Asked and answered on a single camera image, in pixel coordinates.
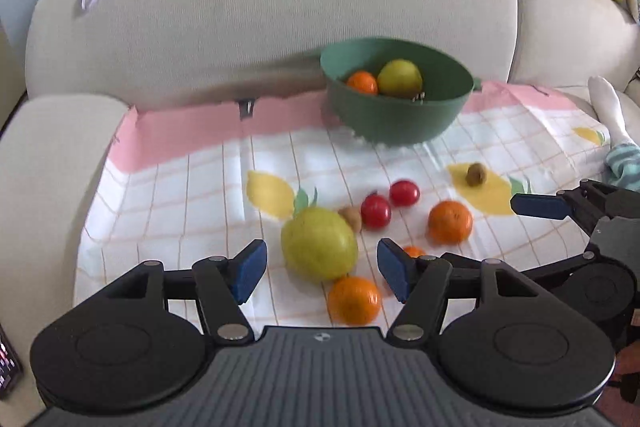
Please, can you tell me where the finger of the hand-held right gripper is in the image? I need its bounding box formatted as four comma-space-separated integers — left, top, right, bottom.
510, 179, 608, 230
440, 249, 601, 284

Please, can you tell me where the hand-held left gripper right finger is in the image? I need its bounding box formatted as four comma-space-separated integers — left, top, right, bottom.
377, 237, 563, 344

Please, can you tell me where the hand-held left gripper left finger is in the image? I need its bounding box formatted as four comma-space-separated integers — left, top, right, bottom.
75, 238, 269, 344

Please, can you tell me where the red cherry tomato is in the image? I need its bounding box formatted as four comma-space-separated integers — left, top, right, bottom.
360, 194, 393, 230
389, 179, 421, 208

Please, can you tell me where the large yellow-green pear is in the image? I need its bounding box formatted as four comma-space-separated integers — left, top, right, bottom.
280, 206, 359, 284

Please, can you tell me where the green plastic colander bowl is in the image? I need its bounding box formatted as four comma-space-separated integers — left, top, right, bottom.
320, 37, 482, 146

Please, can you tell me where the teal striped cloth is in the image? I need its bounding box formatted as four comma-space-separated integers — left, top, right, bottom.
604, 143, 640, 192

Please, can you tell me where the lemon print checked cloth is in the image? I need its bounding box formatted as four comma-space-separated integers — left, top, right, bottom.
74, 80, 620, 333

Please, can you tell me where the black smartphone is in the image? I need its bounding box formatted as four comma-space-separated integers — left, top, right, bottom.
0, 323, 24, 401

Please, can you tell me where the beige fabric sofa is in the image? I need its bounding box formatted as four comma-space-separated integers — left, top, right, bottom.
0, 0, 640, 420

